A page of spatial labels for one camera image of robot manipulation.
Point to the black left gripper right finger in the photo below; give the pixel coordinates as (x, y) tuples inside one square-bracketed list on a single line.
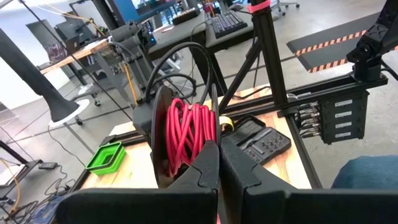
[(295, 208)]

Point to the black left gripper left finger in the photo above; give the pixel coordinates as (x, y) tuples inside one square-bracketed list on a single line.
[(140, 208)]

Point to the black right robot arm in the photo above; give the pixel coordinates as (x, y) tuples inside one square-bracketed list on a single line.
[(133, 46)]

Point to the green plastic bin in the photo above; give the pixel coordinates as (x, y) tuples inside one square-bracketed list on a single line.
[(105, 160)]

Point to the black bit set case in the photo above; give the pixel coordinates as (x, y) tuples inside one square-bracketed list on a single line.
[(264, 143)]

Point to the person's leg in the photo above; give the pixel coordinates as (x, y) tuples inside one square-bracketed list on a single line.
[(367, 171)]

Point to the wooden side table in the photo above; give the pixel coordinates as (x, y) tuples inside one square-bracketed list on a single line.
[(77, 54)]

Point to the black cart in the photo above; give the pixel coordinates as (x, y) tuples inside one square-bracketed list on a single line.
[(186, 31)]

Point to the black hub white labels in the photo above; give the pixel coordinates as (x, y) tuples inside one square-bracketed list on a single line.
[(345, 118)]

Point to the large flat monitor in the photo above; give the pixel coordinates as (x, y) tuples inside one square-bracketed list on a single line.
[(127, 9)]

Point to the black keyboard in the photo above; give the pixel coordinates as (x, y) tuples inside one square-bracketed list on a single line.
[(228, 23)]

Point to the black orange striped floor mat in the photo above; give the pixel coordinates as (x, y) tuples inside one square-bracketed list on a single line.
[(329, 46)]

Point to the black upright post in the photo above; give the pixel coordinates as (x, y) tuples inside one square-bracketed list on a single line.
[(25, 77)]

